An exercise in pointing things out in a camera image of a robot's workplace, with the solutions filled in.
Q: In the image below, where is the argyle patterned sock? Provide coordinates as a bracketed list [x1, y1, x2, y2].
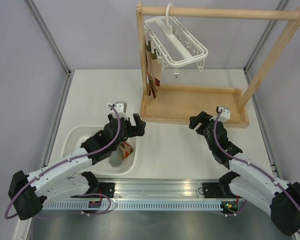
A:
[117, 141, 135, 161]
[145, 43, 152, 89]

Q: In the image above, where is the grey sock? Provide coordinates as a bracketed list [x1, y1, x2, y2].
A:
[109, 152, 124, 168]

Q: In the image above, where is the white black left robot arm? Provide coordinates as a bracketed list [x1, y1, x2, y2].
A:
[4, 113, 146, 221]

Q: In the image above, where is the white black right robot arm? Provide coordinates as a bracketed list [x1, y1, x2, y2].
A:
[189, 106, 300, 237]

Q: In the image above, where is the white plastic clip hanger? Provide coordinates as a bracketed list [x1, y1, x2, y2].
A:
[143, 3, 209, 78]

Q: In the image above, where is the wooden hanging rack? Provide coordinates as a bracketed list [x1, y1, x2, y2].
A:
[136, 2, 300, 129]

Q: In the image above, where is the white perforated plastic basket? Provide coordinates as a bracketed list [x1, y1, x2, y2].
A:
[62, 125, 139, 176]

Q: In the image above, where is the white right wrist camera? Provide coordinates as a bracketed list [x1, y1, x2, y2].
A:
[210, 106, 231, 123]

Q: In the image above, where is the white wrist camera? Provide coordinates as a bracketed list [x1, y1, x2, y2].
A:
[108, 101, 127, 119]
[210, 106, 231, 123]

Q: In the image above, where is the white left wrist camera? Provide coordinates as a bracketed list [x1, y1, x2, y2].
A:
[108, 101, 127, 119]

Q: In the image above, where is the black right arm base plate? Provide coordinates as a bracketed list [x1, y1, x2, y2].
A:
[201, 182, 224, 199]

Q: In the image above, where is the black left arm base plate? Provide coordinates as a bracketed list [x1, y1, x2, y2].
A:
[90, 182, 116, 198]

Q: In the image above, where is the aluminium mounting rail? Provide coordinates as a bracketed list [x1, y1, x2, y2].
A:
[44, 177, 276, 201]

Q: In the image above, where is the white slotted cable duct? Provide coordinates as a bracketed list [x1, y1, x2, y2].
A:
[43, 199, 223, 211]

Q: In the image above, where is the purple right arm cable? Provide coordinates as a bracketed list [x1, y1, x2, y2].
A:
[213, 108, 300, 240]

